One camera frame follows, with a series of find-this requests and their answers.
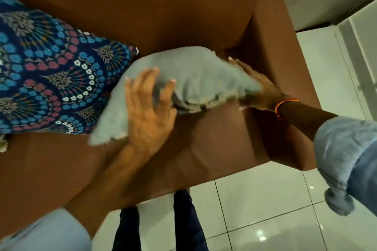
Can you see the person's left hand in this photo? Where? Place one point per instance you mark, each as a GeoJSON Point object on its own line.
{"type": "Point", "coordinates": [147, 118]}

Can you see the person's right hand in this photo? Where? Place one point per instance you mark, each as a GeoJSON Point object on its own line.
{"type": "Point", "coordinates": [266, 94]}

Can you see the grey fabric cushion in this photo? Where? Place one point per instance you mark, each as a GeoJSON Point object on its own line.
{"type": "Point", "coordinates": [194, 74]}

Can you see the person's right fingers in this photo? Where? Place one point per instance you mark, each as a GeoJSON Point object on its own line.
{"type": "Point", "coordinates": [243, 66]}

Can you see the person's right forearm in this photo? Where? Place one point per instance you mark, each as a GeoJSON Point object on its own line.
{"type": "Point", "coordinates": [306, 119]}

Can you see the white fringed fabric piece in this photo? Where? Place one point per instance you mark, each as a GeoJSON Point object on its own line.
{"type": "Point", "coordinates": [3, 143]}

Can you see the blue floral patterned cushion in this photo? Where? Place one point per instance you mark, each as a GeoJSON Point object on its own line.
{"type": "Point", "coordinates": [53, 68]}

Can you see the white door panel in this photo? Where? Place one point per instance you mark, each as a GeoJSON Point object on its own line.
{"type": "Point", "coordinates": [358, 53]}

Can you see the brown leather sofa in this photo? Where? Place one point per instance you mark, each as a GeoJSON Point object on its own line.
{"type": "Point", "coordinates": [182, 9]}

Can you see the person's left thumb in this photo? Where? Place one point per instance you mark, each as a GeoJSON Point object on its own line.
{"type": "Point", "coordinates": [170, 91]}

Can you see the light blue denim shirt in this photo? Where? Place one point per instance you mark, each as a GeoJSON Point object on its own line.
{"type": "Point", "coordinates": [341, 147]}

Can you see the dark navy trousers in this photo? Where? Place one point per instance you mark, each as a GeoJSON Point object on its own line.
{"type": "Point", "coordinates": [185, 224]}

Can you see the person's left forearm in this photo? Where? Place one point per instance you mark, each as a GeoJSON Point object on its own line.
{"type": "Point", "coordinates": [112, 183]}

